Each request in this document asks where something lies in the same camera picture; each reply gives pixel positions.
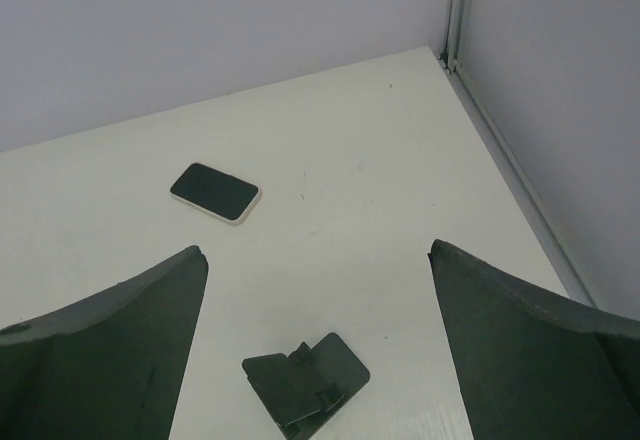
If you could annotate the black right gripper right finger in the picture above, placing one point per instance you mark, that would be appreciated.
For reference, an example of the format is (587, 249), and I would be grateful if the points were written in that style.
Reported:
(532, 364)

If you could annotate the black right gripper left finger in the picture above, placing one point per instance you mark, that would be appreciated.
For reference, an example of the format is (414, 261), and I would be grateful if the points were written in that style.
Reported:
(109, 366)

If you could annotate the phone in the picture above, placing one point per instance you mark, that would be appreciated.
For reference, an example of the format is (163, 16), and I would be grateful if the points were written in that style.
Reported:
(224, 196)

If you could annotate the black folding phone stand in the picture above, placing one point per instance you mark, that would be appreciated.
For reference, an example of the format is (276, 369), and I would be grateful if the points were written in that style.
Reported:
(303, 390)

